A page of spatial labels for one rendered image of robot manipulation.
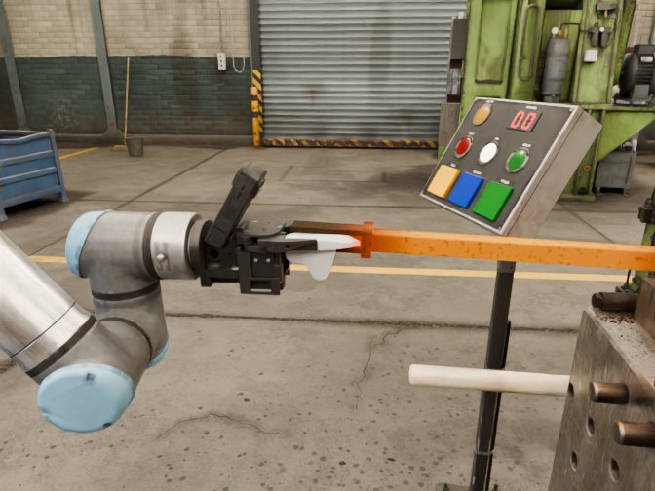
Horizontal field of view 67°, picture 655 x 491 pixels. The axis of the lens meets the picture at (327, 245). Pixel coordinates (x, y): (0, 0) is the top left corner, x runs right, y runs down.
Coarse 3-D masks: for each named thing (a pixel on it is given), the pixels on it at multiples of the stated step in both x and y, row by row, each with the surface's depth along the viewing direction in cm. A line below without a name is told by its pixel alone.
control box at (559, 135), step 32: (480, 128) 116; (512, 128) 106; (544, 128) 98; (576, 128) 94; (448, 160) 122; (480, 160) 111; (544, 160) 95; (576, 160) 97; (448, 192) 117; (480, 192) 107; (544, 192) 97; (480, 224) 103; (512, 224) 97
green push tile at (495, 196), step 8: (488, 184) 104; (496, 184) 102; (488, 192) 103; (496, 192) 101; (504, 192) 99; (512, 192) 98; (480, 200) 105; (488, 200) 102; (496, 200) 100; (504, 200) 99; (480, 208) 104; (488, 208) 101; (496, 208) 99; (488, 216) 100; (496, 216) 99
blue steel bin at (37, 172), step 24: (0, 144) 431; (24, 144) 453; (48, 144) 479; (0, 168) 433; (24, 168) 456; (48, 168) 481; (0, 192) 435; (24, 192) 458; (48, 192) 481; (0, 216) 435
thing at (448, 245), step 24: (360, 240) 62; (384, 240) 60; (408, 240) 60; (432, 240) 60; (456, 240) 59; (480, 240) 60; (504, 240) 60; (528, 240) 60; (552, 240) 60; (576, 264) 58; (600, 264) 58; (624, 264) 58; (648, 264) 57
